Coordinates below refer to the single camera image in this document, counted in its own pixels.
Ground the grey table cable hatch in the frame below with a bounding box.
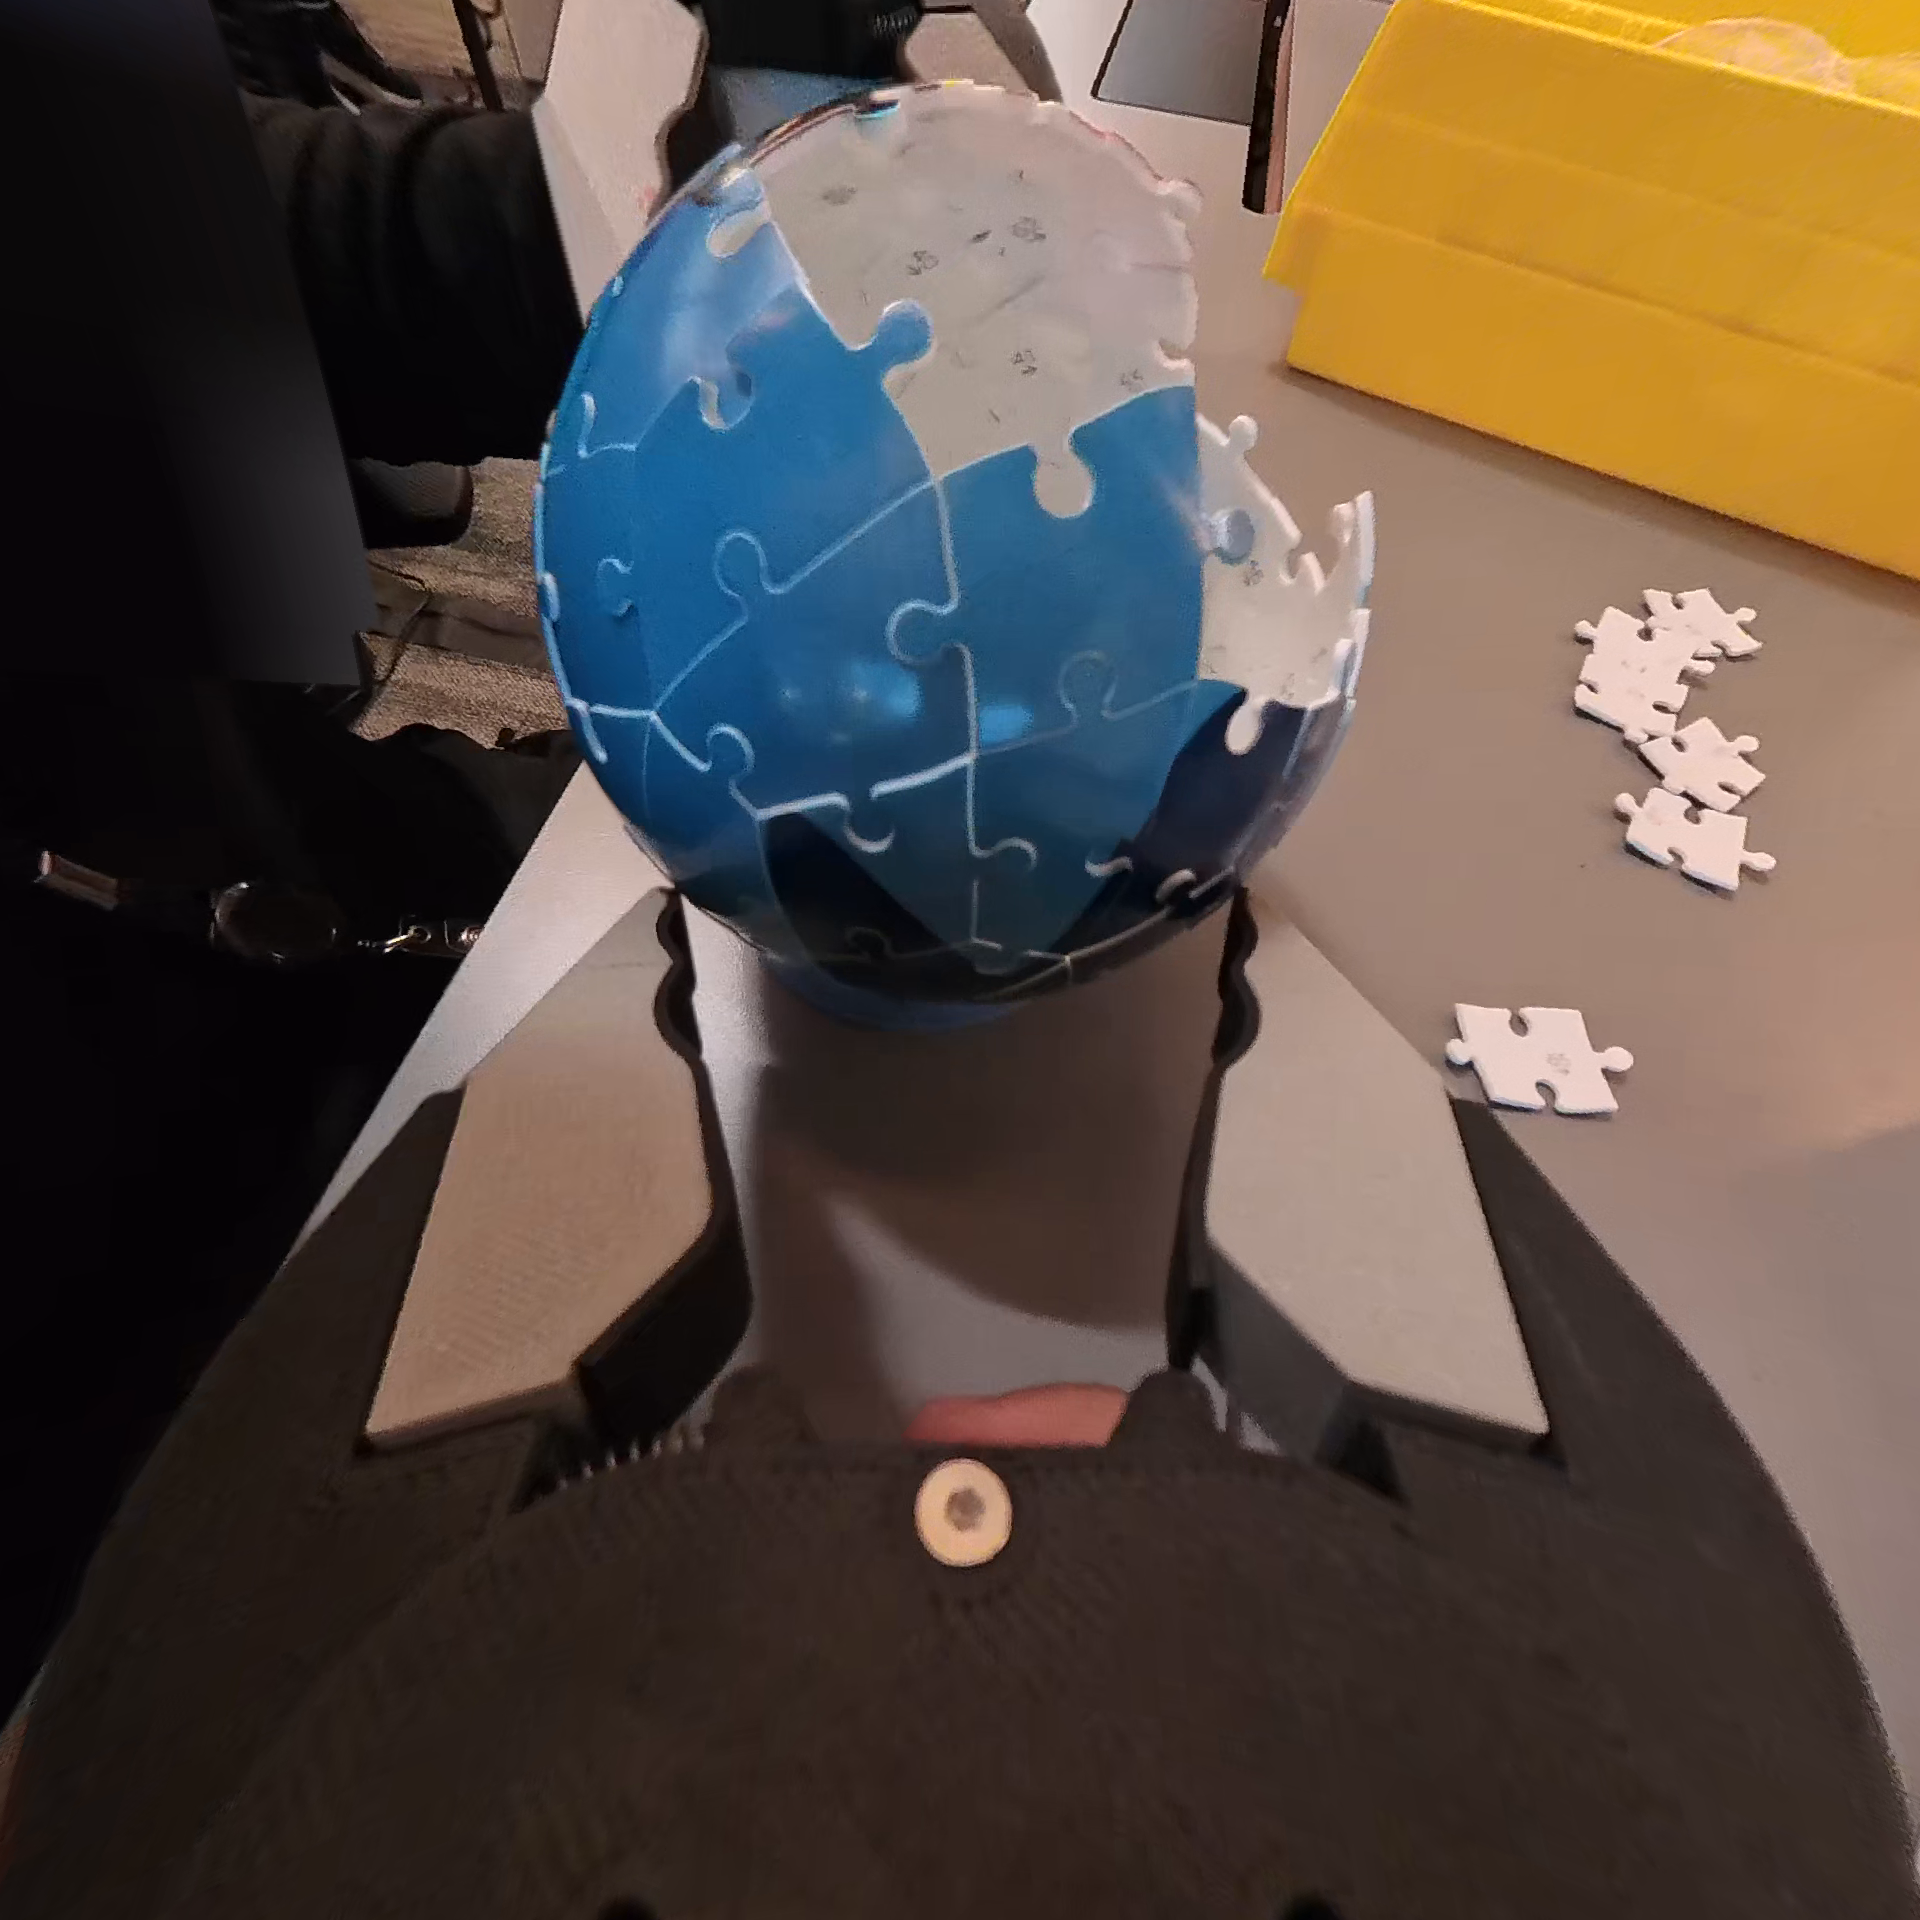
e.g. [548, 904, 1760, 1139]
[1092, 0, 1278, 111]

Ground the person's right hand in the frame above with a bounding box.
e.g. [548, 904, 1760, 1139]
[907, 1381, 1129, 1450]

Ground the black badge reel with clip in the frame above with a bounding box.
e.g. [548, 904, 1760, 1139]
[37, 846, 491, 962]

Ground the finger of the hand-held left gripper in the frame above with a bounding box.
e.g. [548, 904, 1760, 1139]
[528, 0, 714, 325]
[978, 0, 1089, 101]

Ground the clear plastic bag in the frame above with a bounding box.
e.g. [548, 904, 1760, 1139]
[1650, 0, 1920, 109]

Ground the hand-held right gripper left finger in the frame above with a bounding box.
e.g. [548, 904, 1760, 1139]
[356, 888, 757, 1455]

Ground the blue ball stand ring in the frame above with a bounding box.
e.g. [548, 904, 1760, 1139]
[757, 961, 1052, 1035]

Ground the blue puzzle ball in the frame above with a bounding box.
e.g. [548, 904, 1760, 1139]
[535, 83, 1381, 1000]

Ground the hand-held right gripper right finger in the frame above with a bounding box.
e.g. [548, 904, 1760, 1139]
[1165, 883, 1555, 1470]

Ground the yellow plastic bin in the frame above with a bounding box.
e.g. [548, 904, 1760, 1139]
[1263, 0, 1920, 581]

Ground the white puzzle piece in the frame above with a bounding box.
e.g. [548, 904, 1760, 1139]
[1446, 1002, 1639, 1121]

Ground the cluster of white jigsaw parts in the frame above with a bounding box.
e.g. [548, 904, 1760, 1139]
[1573, 585, 1781, 890]

